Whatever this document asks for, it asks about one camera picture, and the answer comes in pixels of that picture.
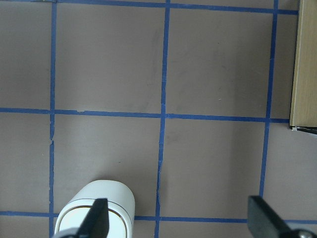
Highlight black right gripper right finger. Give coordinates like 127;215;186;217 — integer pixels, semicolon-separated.
248;195;317;238

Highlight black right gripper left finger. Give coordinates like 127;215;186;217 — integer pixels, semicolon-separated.
77;198;109;238

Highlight white trash can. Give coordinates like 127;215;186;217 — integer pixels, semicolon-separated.
54;180;135;238

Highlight wooden shelf unit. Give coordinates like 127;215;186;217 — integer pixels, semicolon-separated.
289;0;317;137

